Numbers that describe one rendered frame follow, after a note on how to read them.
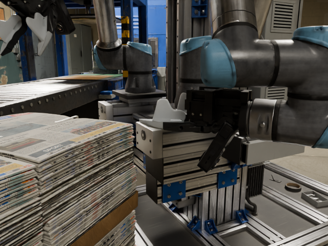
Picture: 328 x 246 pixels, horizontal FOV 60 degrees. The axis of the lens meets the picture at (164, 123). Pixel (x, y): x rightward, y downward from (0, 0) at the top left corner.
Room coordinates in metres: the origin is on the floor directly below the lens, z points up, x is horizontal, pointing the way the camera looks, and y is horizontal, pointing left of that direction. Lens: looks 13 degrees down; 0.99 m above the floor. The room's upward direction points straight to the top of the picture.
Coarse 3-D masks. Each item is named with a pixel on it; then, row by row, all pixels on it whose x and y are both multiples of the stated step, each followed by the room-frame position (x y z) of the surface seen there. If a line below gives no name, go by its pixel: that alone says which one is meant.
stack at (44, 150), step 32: (0, 128) 0.62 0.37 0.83; (32, 128) 0.62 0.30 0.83; (64, 128) 0.62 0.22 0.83; (96, 128) 0.61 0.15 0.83; (128, 128) 0.65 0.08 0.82; (0, 160) 0.42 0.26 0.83; (32, 160) 0.42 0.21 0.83; (64, 160) 0.47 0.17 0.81; (96, 160) 0.54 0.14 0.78; (128, 160) 0.65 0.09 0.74; (0, 192) 0.35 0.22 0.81; (32, 192) 0.40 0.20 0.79; (64, 192) 0.46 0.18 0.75; (96, 192) 0.53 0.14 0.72; (128, 192) 0.64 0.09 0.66; (0, 224) 0.34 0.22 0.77; (32, 224) 0.39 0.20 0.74; (64, 224) 0.45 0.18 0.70; (128, 224) 0.64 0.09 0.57
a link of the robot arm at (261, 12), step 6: (258, 0) 0.78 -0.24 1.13; (264, 0) 0.78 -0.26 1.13; (270, 0) 0.79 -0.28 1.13; (258, 6) 0.79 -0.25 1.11; (264, 6) 0.79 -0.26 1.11; (270, 6) 0.82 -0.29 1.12; (258, 12) 0.80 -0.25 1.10; (264, 12) 0.80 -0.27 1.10; (258, 18) 0.81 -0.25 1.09; (264, 18) 0.82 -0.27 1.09; (258, 24) 0.82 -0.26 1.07; (264, 24) 0.84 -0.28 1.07; (258, 30) 0.84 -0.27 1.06
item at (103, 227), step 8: (136, 192) 0.66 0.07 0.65; (128, 200) 0.63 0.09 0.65; (136, 200) 0.66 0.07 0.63; (120, 208) 0.60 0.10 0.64; (128, 208) 0.63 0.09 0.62; (112, 216) 0.57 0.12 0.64; (120, 216) 0.60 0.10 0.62; (96, 224) 0.52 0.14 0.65; (104, 224) 0.54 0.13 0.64; (112, 224) 0.57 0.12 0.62; (88, 232) 0.50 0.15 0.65; (96, 232) 0.52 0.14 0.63; (104, 232) 0.54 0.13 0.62; (80, 240) 0.48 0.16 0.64; (88, 240) 0.50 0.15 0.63; (96, 240) 0.52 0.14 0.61
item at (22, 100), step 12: (84, 84) 1.91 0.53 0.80; (96, 84) 2.05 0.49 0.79; (36, 96) 1.34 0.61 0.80; (48, 96) 1.40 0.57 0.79; (60, 96) 1.51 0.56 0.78; (72, 96) 1.66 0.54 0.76; (84, 96) 1.83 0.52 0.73; (96, 96) 2.03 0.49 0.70; (0, 108) 1.06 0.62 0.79; (12, 108) 1.12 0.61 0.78; (24, 108) 1.21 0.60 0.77; (36, 108) 1.29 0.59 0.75; (48, 108) 1.39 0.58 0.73; (60, 108) 1.51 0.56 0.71; (72, 108) 1.65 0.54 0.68
